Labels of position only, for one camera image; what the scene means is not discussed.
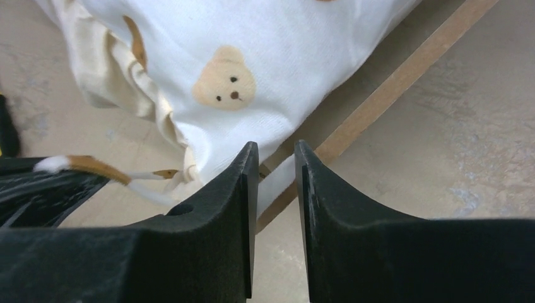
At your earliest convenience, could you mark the yellow black screwdriver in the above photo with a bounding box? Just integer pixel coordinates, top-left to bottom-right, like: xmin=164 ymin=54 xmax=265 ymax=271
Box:
xmin=1 ymin=94 xmax=21 ymax=158

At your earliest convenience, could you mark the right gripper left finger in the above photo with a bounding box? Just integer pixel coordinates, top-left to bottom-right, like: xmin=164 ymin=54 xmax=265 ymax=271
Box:
xmin=1 ymin=142 xmax=259 ymax=302

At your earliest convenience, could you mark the bear print white cushion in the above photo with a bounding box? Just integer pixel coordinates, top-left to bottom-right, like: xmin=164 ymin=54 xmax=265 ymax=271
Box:
xmin=37 ymin=1 xmax=417 ymax=206

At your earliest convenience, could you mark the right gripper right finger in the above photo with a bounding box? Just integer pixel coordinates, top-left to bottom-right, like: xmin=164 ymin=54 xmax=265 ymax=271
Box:
xmin=295 ymin=141 xmax=534 ymax=302

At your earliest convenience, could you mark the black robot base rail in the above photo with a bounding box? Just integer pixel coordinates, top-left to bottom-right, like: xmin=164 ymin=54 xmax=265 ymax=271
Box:
xmin=1 ymin=157 xmax=109 ymax=229

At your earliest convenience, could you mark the wooden pet bed frame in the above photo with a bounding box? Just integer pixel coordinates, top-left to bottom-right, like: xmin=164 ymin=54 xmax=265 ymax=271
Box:
xmin=256 ymin=0 xmax=500 ymax=234

